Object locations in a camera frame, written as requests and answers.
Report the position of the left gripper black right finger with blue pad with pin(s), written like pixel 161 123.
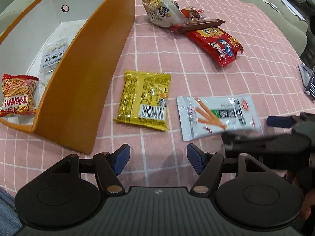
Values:
pixel 244 191

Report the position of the red cartoon snack packet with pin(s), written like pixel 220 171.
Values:
pixel 220 45

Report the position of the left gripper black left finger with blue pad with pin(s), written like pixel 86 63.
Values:
pixel 72 190

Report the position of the papers on sofa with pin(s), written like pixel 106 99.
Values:
pixel 285 9

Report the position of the smartphone on stand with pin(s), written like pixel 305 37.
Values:
pixel 307 76

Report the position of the brown chocolate bar wrapper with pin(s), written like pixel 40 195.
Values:
pixel 197 25

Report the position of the orange cardboard box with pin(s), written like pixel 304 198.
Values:
pixel 69 110

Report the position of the clear white nuts packet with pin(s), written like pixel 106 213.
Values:
pixel 52 55

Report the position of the white stick snack packet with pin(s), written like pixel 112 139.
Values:
pixel 205 116

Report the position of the pink checkered tablecloth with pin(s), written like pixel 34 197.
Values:
pixel 267 70

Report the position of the red orange chips bag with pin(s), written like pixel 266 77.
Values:
pixel 18 92

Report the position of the cream bread bag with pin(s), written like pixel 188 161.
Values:
pixel 164 13

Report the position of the yellow snack packet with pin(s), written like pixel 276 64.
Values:
pixel 144 99

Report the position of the clear red candy packet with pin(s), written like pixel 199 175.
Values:
pixel 193 14

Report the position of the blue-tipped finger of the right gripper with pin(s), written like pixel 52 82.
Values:
pixel 280 121

